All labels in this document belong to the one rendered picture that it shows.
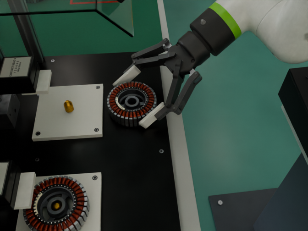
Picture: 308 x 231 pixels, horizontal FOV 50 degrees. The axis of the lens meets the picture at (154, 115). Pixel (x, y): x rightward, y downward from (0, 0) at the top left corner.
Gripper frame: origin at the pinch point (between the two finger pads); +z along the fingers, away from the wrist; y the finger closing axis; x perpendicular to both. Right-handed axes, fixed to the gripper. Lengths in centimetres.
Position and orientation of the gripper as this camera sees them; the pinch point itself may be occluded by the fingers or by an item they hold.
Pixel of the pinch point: (132, 101)
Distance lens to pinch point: 76.7
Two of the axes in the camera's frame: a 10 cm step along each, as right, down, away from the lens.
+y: -5.0, -6.9, 5.3
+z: -7.5, 6.5, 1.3
